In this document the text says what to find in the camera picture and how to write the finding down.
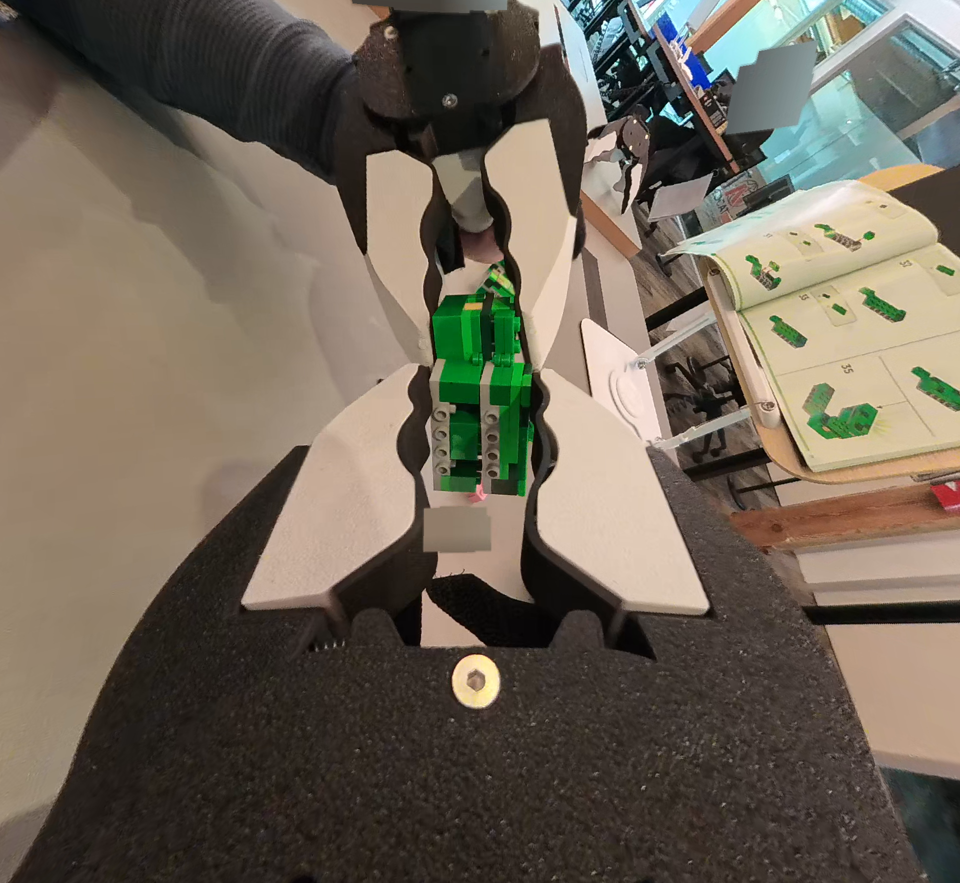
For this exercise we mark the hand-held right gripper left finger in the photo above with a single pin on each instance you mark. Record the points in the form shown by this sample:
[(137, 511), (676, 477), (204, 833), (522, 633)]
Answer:
[(345, 515)]

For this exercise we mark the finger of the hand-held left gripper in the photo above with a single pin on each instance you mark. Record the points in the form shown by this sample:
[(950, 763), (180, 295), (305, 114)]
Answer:
[(540, 223), (394, 223)]

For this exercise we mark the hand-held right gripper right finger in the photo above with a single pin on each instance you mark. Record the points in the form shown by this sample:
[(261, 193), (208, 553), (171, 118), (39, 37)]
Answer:
[(607, 523)]

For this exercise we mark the green brick plate assembly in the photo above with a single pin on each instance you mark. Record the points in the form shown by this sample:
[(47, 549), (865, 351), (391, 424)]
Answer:
[(457, 328)]

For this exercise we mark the tall green brick assembly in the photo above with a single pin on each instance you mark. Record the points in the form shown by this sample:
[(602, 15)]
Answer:
[(517, 388)]

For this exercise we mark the person's left forearm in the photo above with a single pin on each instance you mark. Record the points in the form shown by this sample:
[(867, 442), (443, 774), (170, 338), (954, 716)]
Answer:
[(150, 13)]

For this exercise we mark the row of black desk frames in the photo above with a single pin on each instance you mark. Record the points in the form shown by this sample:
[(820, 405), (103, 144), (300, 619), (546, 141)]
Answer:
[(615, 35)]

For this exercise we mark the wooden top background desk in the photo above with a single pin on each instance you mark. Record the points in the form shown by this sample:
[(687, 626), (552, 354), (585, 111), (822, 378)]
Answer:
[(697, 95)]

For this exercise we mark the white desk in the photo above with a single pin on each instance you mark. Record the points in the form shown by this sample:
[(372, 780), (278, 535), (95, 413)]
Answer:
[(150, 373)]

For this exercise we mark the person's left hand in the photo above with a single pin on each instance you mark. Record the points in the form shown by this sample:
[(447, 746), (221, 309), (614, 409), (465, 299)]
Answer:
[(481, 245)]

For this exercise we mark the idle black grey gripper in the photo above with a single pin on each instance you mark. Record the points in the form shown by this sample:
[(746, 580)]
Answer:
[(634, 137)]

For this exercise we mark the black office chair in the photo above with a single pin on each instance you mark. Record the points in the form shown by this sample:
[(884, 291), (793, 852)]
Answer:
[(705, 395)]

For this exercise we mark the wooden book stand board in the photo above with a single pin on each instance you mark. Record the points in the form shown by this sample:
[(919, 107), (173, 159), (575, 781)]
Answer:
[(787, 459)]

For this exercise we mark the white metal stand legs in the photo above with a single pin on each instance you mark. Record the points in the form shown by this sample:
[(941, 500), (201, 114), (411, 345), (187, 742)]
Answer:
[(763, 403)]

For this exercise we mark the blue object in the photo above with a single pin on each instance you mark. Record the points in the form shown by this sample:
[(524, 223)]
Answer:
[(697, 69)]

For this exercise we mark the white table with wooden edge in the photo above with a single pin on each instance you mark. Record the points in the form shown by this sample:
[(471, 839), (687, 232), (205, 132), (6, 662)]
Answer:
[(862, 515)]

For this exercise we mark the brick instruction booklet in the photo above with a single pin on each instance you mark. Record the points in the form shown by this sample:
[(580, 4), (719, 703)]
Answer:
[(825, 343)]

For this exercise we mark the small red item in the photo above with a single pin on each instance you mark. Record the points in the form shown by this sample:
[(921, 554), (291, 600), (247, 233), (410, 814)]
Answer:
[(946, 494)]

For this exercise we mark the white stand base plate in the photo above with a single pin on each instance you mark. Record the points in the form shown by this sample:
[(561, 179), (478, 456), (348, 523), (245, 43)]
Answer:
[(622, 373)]

